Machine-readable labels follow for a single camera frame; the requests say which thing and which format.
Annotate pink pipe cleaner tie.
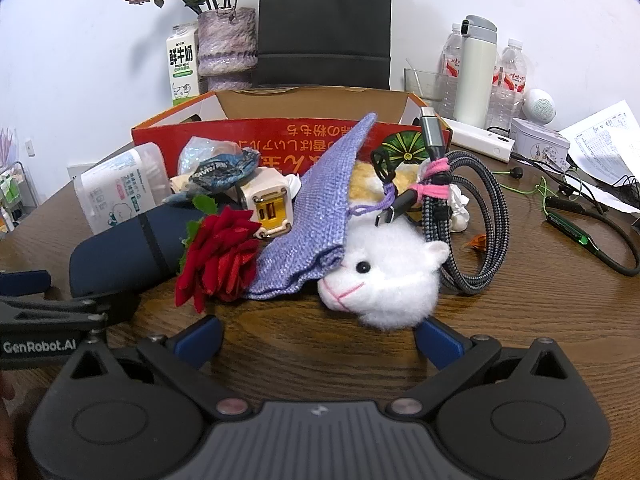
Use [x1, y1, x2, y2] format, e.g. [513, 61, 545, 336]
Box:
[400, 159, 451, 202]

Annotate purple woven pouch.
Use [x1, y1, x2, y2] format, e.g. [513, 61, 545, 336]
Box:
[247, 112, 378, 301]

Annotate white green milk carton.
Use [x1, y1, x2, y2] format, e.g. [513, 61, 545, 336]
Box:
[165, 22, 201, 107]

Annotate white printed tin box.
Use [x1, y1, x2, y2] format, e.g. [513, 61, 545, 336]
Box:
[510, 117, 571, 166]

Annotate white thermos flask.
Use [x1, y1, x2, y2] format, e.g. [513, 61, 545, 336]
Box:
[454, 15, 498, 131]

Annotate clear plastic water bottle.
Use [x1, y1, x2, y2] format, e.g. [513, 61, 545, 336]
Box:
[487, 38, 530, 133]
[440, 22, 468, 121]

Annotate thin black cable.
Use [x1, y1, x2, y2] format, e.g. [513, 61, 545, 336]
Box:
[371, 147, 402, 197]

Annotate white tissue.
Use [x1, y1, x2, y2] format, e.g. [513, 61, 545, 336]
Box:
[447, 182, 473, 233]

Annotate wooden desktop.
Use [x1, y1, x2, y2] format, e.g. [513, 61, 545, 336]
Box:
[0, 150, 640, 480]

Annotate white hamster plush toy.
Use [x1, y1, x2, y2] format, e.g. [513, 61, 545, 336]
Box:
[317, 160, 451, 331]

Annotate dark blue snack wrapper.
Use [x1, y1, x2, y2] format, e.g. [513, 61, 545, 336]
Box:
[187, 150, 261, 196]

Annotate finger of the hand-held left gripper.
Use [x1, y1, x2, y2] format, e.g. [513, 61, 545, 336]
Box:
[0, 270, 53, 302]
[0, 296, 110, 332]

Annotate iridescent plastic bag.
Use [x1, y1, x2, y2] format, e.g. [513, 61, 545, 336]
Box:
[177, 136, 251, 186]

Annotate white round speaker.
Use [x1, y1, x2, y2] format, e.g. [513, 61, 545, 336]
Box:
[521, 88, 556, 126]

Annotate clear plastic wipes container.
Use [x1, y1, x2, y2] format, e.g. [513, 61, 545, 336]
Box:
[74, 142, 168, 235]

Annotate black paper bag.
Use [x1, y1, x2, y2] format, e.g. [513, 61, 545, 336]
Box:
[256, 0, 394, 91]

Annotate black green neckband earphones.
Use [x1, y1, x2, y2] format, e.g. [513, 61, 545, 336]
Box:
[542, 195, 640, 277]

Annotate grey braided charging cable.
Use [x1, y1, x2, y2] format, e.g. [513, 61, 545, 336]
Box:
[375, 106, 511, 296]

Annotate green wired earphones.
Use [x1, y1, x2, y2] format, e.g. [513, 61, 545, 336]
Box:
[492, 165, 591, 211]

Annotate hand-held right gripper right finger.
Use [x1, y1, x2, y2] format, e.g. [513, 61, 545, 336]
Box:
[385, 317, 583, 418]

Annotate wire desk organiser rack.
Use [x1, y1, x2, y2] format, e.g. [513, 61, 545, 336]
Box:
[0, 125, 41, 241]

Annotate navy glasses case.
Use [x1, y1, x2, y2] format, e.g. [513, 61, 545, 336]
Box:
[69, 205, 206, 301]

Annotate orange cardboard box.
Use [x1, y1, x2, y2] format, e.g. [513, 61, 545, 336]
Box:
[131, 87, 453, 181]

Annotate white plug charger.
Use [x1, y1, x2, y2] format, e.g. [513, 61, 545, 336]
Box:
[239, 167, 301, 241]

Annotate clear drinking glass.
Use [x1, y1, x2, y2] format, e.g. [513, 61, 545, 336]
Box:
[404, 67, 458, 121]

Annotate pile of printed papers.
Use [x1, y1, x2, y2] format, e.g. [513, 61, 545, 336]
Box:
[557, 100, 640, 211]

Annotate purple ceramic vase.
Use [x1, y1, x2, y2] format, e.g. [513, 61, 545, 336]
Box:
[196, 6, 259, 92]

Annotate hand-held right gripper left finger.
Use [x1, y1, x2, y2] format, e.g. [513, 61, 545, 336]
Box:
[62, 315, 253, 418]

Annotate red fabric rose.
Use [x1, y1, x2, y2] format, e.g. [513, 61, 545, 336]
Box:
[175, 195, 261, 313]

